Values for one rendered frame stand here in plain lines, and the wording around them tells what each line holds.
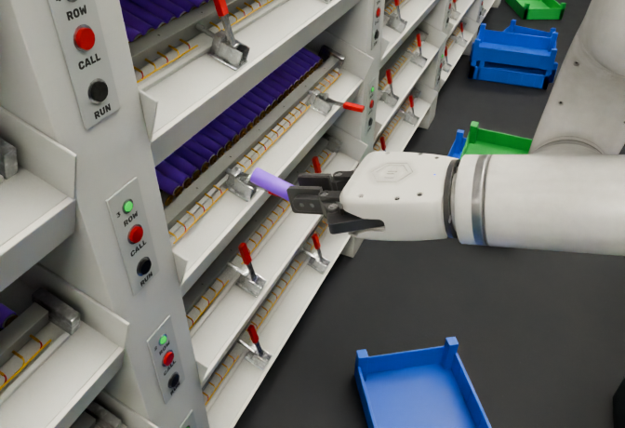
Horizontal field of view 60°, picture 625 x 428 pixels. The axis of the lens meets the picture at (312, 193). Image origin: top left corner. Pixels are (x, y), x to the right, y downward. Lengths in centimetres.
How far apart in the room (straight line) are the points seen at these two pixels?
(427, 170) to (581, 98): 15
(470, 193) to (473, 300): 85
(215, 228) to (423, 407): 59
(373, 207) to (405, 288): 82
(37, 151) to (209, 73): 24
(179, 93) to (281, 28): 22
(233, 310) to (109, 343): 30
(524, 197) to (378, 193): 13
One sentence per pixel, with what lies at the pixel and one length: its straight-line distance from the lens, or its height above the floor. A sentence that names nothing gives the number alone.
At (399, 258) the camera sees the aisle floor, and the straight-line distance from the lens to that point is 138.
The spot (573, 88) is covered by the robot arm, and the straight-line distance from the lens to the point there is 55.
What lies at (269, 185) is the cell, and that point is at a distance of 59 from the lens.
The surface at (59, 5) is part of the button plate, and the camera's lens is 44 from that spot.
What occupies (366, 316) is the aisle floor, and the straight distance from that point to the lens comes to 124.
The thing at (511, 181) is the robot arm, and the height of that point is 68.
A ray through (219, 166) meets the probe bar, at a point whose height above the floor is 53.
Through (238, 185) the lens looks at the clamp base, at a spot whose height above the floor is 51.
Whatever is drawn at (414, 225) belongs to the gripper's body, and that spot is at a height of 63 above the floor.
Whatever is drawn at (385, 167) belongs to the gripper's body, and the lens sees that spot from 54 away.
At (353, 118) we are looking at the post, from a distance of 114.
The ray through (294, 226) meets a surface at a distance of 99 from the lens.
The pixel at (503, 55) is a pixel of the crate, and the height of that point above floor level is 11.
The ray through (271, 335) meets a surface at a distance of 107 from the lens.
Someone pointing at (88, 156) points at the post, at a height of 70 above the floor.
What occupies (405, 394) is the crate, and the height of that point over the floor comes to 0.
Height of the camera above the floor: 94
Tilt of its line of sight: 37 degrees down
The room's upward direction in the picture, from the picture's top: straight up
